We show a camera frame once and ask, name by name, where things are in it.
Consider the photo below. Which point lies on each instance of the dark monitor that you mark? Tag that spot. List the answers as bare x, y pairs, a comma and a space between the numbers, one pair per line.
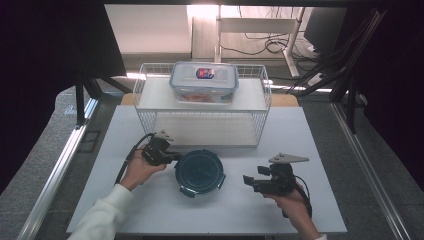
325, 30

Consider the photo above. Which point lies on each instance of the black curtain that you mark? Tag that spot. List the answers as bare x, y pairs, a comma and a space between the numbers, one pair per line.
396, 66
40, 66

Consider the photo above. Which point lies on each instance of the wooden board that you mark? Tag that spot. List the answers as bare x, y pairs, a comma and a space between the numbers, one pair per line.
283, 100

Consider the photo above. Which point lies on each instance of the person's left hand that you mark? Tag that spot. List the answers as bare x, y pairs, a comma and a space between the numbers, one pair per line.
138, 170

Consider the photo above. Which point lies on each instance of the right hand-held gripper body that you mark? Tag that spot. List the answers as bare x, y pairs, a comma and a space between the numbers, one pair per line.
281, 181

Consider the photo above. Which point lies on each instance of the aluminium rail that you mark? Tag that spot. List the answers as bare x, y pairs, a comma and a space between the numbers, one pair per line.
370, 173
56, 173

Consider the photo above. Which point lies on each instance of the black metal stand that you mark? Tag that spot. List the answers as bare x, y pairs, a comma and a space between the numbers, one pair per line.
350, 96
80, 100

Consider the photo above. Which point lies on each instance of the white cabinet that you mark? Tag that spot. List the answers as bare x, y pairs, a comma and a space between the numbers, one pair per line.
150, 30

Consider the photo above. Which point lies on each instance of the clear rectangular container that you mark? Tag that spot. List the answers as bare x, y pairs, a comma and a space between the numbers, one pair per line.
186, 78

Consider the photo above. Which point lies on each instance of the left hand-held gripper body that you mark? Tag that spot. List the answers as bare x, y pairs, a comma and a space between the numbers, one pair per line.
156, 151

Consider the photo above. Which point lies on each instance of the person's right hand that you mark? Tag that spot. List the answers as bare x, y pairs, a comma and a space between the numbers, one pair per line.
296, 208

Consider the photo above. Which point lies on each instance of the dark round container lid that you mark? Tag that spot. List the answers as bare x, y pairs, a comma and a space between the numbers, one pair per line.
200, 171

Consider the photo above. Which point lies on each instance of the white desk frame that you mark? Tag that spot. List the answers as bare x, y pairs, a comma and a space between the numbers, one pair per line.
256, 25

